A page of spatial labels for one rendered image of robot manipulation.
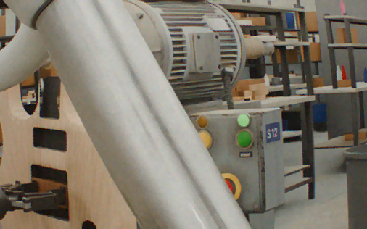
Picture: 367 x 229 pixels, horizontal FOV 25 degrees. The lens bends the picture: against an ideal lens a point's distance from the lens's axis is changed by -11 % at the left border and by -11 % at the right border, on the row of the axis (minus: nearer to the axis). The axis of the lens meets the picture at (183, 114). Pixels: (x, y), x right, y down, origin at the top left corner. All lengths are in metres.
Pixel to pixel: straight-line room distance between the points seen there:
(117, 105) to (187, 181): 0.10
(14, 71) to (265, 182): 0.68
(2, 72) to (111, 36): 0.35
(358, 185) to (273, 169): 2.72
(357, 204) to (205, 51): 2.64
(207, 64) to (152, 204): 1.09
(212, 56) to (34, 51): 0.85
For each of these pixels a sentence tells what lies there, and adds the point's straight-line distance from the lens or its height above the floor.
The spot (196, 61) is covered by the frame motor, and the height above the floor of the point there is 1.22.
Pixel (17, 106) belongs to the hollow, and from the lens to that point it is 1.72.
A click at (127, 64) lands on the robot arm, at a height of 1.22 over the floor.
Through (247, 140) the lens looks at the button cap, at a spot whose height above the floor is 1.07.
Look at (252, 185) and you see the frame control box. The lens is 1.73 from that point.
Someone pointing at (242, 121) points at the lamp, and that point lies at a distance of 1.72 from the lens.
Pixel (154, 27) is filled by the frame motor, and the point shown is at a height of 1.30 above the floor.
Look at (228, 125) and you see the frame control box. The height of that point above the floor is 1.10.
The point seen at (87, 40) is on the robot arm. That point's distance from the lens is 0.92.
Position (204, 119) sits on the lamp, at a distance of 1.76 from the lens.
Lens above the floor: 1.21
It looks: 3 degrees down
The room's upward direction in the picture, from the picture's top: 4 degrees counter-clockwise
